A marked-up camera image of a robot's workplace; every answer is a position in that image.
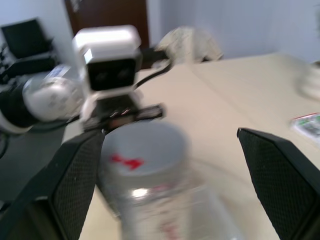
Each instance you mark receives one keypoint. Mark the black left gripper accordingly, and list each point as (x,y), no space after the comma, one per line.
(120,106)

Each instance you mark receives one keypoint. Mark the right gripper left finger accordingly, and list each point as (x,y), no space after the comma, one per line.
(62,180)

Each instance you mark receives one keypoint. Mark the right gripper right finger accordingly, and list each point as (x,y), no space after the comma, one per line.
(280,180)

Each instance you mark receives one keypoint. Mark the clear jar with grey lid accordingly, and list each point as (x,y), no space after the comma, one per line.
(147,152)

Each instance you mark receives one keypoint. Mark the clear plastic jar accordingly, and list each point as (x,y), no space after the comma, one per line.
(175,215)

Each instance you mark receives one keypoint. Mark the green and red packet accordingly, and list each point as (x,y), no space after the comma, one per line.
(308,125)

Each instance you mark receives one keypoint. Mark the dark brown door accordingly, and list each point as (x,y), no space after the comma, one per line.
(107,15)

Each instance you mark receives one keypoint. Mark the beige cloth on chair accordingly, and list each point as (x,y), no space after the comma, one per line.
(190,45)

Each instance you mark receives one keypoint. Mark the black equipment case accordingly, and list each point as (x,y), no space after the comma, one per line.
(27,66)

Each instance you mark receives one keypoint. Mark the black monitor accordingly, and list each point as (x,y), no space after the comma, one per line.
(25,37)

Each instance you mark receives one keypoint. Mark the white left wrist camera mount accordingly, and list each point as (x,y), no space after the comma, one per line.
(110,42)

